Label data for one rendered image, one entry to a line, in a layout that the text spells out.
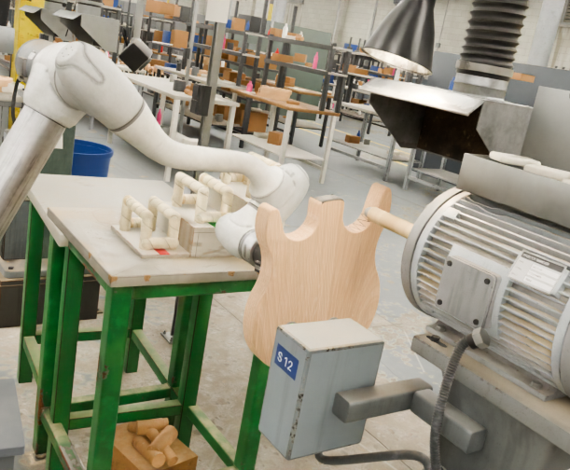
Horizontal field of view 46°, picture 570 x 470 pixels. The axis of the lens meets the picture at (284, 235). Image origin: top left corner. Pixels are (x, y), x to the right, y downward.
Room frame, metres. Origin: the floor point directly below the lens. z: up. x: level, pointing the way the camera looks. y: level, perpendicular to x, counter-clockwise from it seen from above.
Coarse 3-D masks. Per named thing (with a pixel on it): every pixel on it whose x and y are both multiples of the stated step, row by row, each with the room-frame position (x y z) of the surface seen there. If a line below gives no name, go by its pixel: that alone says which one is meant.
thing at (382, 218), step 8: (376, 208) 1.38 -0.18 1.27; (368, 216) 1.37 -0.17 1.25; (376, 216) 1.35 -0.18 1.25; (384, 216) 1.34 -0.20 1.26; (392, 216) 1.33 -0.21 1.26; (384, 224) 1.33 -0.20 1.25; (392, 224) 1.31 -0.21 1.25; (400, 224) 1.30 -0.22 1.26; (408, 224) 1.29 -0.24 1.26; (400, 232) 1.29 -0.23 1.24; (408, 232) 1.27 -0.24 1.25
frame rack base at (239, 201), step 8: (232, 184) 2.12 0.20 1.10; (240, 184) 2.14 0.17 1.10; (216, 192) 2.07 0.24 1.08; (240, 192) 2.02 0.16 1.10; (208, 200) 2.11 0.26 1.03; (216, 200) 2.07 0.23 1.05; (232, 200) 1.98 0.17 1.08; (240, 200) 1.95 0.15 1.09; (248, 200) 1.93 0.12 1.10; (216, 208) 2.06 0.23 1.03; (232, 208) 1.98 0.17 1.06; (240, 208) 1.94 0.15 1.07
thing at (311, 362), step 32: (352, 320) 1.09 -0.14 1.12; (288, 352) 0.98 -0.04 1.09; (320, 352) 0.95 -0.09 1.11; (352, 352) 0.99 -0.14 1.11; (288, 384) 0.96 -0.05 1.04; (320, 384) 0.96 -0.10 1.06; (352, 384) 1.00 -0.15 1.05; (288, 416) 0.95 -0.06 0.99; (320, 416) 0.97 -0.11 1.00; (288, 448) 0.94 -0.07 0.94; (320, 448) 0.98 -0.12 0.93
